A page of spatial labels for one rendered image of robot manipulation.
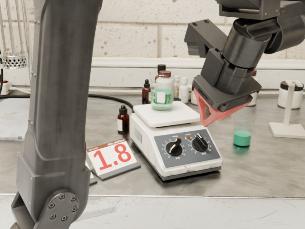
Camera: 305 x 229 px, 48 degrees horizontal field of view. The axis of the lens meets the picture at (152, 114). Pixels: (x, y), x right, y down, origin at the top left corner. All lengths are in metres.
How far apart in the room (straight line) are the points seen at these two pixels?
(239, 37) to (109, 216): 0.33
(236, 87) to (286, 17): 0.12
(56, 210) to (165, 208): 0.24
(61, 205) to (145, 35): 0.89
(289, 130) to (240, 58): 0.44
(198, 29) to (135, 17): 0.63
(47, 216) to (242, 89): 0.34
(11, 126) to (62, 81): 0.58
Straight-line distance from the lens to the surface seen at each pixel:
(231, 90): 0.55
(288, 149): 0.83
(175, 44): 1.20
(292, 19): 0.56
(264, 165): 0.74
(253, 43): 0.50
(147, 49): 1.20
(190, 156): 0.66
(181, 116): 0.71
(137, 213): 0.56
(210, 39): 0.57
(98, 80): 1.19
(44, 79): 0.34
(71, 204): 0.38
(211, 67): 0.54
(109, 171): 0.67
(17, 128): 0.90
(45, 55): 0.34
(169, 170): 0.63
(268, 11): 0.49
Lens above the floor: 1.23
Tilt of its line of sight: 20 degrees down
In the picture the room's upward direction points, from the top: 1 degrees clockwise
